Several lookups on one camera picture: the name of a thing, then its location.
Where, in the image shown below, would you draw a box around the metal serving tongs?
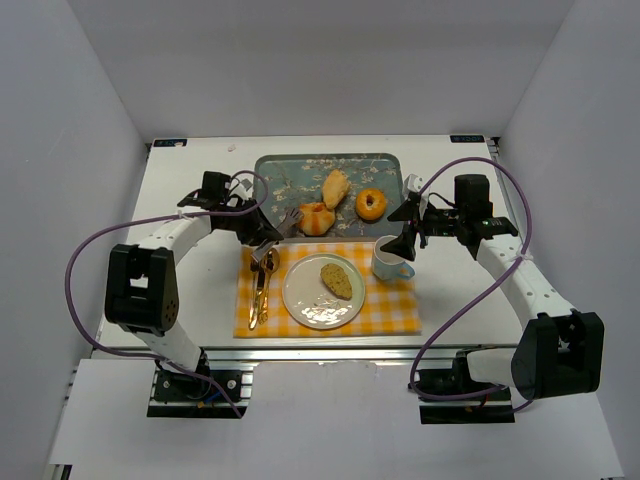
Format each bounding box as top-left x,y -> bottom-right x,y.
251,207 -> 303,263

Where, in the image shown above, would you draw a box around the brown seeded bread slice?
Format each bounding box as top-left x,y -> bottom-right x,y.
320,263 -> 353,300

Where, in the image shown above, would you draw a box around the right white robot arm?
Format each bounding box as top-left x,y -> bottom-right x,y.
381,174 -> 604,400

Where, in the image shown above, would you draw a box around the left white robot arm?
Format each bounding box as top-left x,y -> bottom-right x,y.
104,171 -> 283,372

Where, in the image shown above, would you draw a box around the round twisted bread roll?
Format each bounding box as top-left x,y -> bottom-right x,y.
298,202 -> 336,236

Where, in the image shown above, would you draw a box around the long pale bread loaf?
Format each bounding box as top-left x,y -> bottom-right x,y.
322,169 -> 350,210

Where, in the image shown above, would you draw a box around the white and blue cup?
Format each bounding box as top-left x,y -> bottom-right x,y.
371,235 -> 415,281

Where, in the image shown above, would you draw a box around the gold spoon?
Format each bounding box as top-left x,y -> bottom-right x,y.
257,248 -> 280,325

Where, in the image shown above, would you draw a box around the gold fork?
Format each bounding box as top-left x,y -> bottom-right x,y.
248,259 -> 261,331

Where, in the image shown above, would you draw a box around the gold knife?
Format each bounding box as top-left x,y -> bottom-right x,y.
251,258 -> 266,326

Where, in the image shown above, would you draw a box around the blue floral tray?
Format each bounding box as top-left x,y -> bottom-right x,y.
254,153 -> 403,242

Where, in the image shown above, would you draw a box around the yellow checkered placemat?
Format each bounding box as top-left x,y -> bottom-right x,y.
234,242 -> 422,338

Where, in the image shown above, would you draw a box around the white and green plate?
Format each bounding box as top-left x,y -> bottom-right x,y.
282,253 -> 366,331

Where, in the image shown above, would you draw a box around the right blue corner label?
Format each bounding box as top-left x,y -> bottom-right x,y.
449,135 -> 485,144

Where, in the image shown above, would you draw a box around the blue corner label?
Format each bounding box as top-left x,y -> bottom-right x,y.
449,135 -> 485,144
152,138 -> 188,148

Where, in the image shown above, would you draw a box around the left blue corner label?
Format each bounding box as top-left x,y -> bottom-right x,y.
152,138 -> 188,148

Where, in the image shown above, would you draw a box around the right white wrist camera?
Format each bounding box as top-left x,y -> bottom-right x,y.
403,174 -> 428,217

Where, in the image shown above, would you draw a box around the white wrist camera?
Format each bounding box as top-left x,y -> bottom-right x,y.
403,174 -> 428,217
228,179 -> 253,201

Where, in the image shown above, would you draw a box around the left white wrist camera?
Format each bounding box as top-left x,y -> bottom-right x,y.
228,179 -> 253,201

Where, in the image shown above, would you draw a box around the orange ring donut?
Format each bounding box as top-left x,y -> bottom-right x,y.
355,188 -> 387,221

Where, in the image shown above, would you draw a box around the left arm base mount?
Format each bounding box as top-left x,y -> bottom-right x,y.
147,361 -> 255,419

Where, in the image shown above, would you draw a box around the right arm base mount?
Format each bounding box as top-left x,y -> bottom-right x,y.
408,350 -> 515,425

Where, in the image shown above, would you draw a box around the aluminium front rail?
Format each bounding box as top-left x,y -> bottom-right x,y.
90,345 -> 515,364

